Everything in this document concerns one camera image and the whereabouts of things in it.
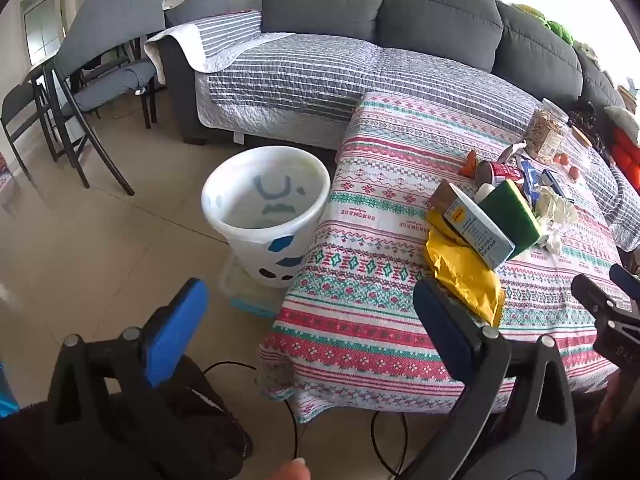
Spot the person's left hand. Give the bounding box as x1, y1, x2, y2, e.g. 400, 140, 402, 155
278, 457, 312, 480

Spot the person's right hand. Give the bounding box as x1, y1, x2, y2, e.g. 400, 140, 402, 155
592, 375, 621, 433

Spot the clear plastic storage box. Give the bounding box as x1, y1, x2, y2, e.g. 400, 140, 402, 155
218, 255, 288, 318

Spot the white blue carton box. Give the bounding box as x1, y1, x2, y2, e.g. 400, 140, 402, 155
429, 180, 516, 271

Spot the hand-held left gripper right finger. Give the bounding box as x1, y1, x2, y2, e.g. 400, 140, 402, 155
395, 277, 578, 480

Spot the white plastic bin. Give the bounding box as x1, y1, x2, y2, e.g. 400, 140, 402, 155
201, 146, 331, 288

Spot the red tin can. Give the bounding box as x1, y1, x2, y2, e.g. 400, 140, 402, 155
475, 160, 525, 188

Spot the dark grey chair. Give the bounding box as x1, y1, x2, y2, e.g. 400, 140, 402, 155
0, 80, 51, 181

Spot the grey sofa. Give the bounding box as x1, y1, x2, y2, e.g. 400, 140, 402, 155
159, 0, 640, 256

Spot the green sponge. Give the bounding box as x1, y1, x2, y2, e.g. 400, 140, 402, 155
481, 179, 543, 260

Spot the white pillow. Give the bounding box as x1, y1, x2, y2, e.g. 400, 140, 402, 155
602, 105, 640, 146

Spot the large grey chair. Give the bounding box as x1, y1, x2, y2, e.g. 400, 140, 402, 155
50, 0, 166, 196

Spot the patterned knit tablecloth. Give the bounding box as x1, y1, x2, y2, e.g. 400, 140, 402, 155
256, 91, 633, 423

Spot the dark plaid cloth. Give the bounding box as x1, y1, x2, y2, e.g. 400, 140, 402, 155
567, 97, 608, 141

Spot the grey plush toy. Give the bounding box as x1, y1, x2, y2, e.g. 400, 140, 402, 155
572, 40, 601, 68

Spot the orange cushion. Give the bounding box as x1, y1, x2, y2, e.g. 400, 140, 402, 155
610, 127, 640, 186

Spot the clear jar bamboo lid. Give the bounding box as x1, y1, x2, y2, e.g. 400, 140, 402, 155
552, 127, 596, 181

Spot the white glazed door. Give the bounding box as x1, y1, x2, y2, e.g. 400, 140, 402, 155
20, 0, 68, 66

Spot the black cable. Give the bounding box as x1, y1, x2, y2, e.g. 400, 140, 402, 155
202, 360, 416, 480

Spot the white tissue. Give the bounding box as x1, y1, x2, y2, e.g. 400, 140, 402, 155
542, 225, 567, 256
532, 187, 578, 226

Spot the clear snack jar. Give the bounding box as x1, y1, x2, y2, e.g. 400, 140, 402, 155
522, 105, 571, 163

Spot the grey striped sofa cover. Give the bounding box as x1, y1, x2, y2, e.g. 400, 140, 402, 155
144, 10, 640, 253

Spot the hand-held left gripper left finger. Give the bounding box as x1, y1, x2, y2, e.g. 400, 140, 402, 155
44, 278, 210, 461

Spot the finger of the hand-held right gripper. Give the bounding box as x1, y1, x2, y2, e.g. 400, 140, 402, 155
571, 273, 632, 328
610, 264, 640, 306

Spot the yellow packet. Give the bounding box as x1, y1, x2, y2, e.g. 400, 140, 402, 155
424, 210, 507, 328

